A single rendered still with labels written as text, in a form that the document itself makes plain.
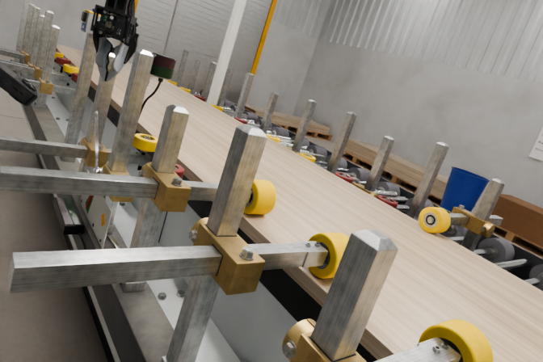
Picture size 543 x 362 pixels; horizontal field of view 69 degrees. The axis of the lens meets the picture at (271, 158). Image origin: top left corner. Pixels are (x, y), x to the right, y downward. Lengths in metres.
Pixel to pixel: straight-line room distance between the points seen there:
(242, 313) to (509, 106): 7.51
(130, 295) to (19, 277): 0.45
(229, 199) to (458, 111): 8.01
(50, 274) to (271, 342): 0.50
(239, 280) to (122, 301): 0.38
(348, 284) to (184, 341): 0.35
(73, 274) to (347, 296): 0.29
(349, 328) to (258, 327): 0.48
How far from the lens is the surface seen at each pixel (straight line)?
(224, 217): 0.59
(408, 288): 0.87
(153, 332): 0.83
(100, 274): 0.51
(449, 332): 0.61
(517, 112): 8.07
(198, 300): 0.65
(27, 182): 0.71
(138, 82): 1.00
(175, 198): 0.75
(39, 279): 0.49
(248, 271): 0.56
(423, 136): 8.72
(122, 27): 0.89
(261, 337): 0.89
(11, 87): 0.76
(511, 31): 8.54
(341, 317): 0.43
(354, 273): 0.41
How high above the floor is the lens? 1.22
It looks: 12 degrees down
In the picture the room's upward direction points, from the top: 18 degrees clockwise
